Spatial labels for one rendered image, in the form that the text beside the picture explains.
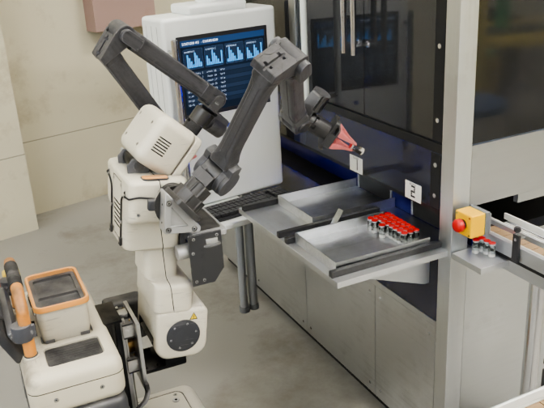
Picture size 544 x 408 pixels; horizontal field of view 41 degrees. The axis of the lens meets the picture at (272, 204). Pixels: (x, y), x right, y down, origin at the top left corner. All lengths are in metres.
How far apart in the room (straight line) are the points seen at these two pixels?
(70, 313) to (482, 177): 1.27
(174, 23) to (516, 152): 1.28
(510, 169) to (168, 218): 1.08
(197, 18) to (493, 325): 1.52
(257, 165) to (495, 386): 1.26
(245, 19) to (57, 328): 1.42
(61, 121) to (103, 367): 3.52
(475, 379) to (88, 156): 3.61
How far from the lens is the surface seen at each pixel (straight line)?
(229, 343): 3.52
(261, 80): 1.73
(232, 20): 2.87
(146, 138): 1.98
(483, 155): 2.27
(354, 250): 2.30
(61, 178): 5.43
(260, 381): 3.25
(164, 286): 2.13
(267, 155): 3.05
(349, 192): 2.78
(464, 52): 2.14
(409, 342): 2.66
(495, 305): 2.54
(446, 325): 2.44
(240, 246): 3.24
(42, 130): 5.31
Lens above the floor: 1.86
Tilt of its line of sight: 21 degrees down
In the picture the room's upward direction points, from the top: 3 degrees counter-clockwise
